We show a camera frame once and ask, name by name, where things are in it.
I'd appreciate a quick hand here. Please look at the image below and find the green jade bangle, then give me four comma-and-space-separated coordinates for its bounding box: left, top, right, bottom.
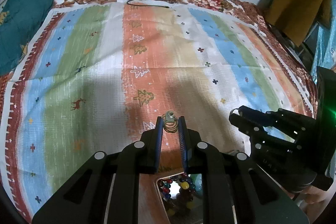
190, 174, 203, 198

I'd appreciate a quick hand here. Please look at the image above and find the multicolour bead bracelet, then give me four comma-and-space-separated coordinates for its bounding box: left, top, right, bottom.
158, 173, 197, 217

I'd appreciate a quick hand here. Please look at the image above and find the right human hand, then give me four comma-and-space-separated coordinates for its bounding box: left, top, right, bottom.
299, 185, 335, 223

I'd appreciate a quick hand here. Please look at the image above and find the silver metal tin box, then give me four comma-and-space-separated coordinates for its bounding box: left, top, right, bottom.
157, 172, 203, 224

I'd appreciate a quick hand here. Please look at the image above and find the striped colourful cloth mat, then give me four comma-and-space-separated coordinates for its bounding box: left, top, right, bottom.
0, 2, 316, 222

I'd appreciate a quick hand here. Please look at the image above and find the teal quilted blanket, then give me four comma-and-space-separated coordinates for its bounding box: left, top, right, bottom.
1, 0, 54, 76

